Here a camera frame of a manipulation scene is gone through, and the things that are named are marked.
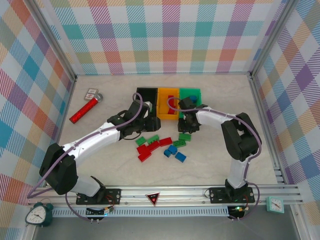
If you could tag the small silver red packet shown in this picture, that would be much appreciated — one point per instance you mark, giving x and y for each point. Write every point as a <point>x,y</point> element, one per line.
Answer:
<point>89,96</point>

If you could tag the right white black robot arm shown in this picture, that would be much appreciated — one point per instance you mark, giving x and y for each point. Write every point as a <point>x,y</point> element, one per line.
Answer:
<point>215,117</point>

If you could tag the small red-white card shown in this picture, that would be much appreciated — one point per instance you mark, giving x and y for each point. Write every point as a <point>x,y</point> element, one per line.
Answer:
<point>93,91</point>

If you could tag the aluminium frame post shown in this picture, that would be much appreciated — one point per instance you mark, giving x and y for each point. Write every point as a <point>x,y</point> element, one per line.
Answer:
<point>272,37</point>
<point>55,40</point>

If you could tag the red triangle badge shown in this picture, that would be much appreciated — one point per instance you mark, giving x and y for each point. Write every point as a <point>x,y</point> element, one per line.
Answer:
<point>153,198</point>

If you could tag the red glitter tube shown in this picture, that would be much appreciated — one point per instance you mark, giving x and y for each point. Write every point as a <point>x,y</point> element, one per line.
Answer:
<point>83,110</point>

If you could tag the aluminium side rail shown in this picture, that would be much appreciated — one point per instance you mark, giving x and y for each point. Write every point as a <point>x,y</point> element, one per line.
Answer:
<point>62,125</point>
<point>259,105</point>

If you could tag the green lego brick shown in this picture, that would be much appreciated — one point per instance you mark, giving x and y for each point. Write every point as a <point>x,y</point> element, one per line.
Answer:
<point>185,136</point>
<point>140,141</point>
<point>153,138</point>

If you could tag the blue lego brick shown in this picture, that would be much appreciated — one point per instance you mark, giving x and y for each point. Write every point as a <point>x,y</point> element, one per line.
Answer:
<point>173,149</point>
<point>193,99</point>
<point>180,157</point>
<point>168,153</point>

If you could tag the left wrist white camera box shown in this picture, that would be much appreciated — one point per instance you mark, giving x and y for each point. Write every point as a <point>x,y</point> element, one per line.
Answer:
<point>148,105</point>

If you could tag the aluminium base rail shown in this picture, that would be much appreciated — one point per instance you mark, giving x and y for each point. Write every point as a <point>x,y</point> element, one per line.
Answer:
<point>180,192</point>

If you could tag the green plastic bin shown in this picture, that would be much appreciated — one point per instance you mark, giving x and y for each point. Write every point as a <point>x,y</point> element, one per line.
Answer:
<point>185,92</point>

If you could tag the yellow plastic bin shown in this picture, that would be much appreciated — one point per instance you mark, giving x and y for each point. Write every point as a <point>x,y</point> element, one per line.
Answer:
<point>162,110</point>

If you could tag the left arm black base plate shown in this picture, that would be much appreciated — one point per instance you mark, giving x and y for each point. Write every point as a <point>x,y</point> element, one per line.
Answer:
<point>112,193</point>

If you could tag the small black controller board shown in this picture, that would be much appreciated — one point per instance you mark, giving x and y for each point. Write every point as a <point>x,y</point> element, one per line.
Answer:
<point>96,212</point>
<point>236,211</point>

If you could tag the black plastic bin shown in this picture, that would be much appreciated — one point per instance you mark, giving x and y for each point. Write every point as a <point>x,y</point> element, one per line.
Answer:
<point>146,93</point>

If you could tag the dark green alarm clock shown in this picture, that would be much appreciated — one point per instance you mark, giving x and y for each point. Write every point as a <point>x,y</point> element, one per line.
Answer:
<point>37,215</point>

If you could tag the mint square clock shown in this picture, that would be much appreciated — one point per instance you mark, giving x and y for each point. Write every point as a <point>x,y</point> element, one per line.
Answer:
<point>274,204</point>

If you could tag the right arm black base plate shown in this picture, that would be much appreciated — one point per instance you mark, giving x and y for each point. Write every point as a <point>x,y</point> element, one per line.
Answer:
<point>217,193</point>

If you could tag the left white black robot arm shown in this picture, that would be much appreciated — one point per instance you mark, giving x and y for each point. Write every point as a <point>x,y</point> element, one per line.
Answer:
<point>95,140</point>

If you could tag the green studded lego plate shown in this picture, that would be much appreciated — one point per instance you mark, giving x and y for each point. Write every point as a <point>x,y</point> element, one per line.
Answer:
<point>180,143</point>

